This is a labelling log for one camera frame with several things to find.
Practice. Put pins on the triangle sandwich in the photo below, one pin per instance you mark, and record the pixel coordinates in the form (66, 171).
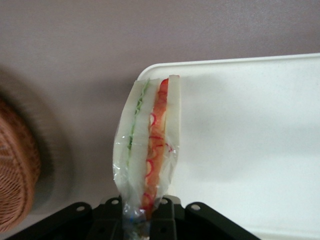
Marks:
(150, 130)

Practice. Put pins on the round brown wicker basket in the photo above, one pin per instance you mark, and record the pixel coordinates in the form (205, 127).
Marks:
(17, 160)

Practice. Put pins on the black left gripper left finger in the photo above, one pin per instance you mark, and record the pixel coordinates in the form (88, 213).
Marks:
(107, 220)

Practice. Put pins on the cream plastic tray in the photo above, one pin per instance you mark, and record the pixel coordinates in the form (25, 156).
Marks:
(250, 140)

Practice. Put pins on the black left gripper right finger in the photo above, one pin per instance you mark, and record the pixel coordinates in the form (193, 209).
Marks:
(163, 220)

